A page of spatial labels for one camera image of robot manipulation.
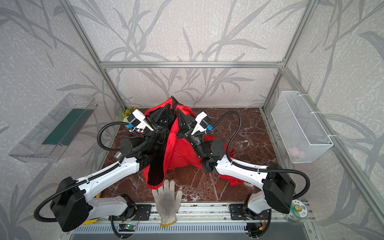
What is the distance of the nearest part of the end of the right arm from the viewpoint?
526mm

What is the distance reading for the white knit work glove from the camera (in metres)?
0.73

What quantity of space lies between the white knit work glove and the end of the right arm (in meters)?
0.42
